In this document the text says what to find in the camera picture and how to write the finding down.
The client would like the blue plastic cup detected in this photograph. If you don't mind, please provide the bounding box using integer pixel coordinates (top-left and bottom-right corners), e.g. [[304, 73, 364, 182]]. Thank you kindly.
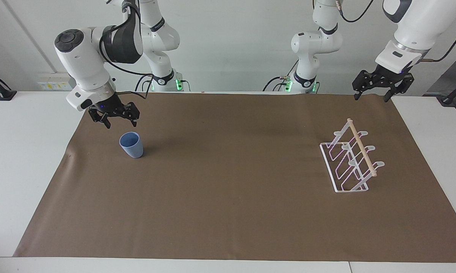
[[119, 132, 144, 159]]

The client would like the black stand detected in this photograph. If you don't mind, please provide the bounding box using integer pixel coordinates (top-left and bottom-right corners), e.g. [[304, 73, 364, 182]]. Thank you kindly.
[[0, 68, 17, 101], [440, 75, 456, 106]]

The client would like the white wall socket strip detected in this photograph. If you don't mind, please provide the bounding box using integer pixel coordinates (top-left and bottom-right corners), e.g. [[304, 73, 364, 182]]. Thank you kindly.
[[38, 80, 74, 91]]

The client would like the black cable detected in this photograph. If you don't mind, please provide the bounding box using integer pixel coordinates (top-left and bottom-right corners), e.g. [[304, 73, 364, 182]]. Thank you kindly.
[[263, 60, 300, 92], [338, 0, 376, 23], [420, 18, 456, 63], [99, 15, 155, 100]]

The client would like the white wire cup holder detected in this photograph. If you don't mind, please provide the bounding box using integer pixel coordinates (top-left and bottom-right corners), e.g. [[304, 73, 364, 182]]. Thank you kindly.
[[320, 118, 385, 194]]

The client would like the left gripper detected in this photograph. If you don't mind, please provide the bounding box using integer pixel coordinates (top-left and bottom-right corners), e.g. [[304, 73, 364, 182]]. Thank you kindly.
[[351, 64, 415, 103]]

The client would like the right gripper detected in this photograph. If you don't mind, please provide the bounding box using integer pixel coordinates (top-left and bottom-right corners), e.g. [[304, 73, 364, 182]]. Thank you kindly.
[[88, 93, 140, 129]]

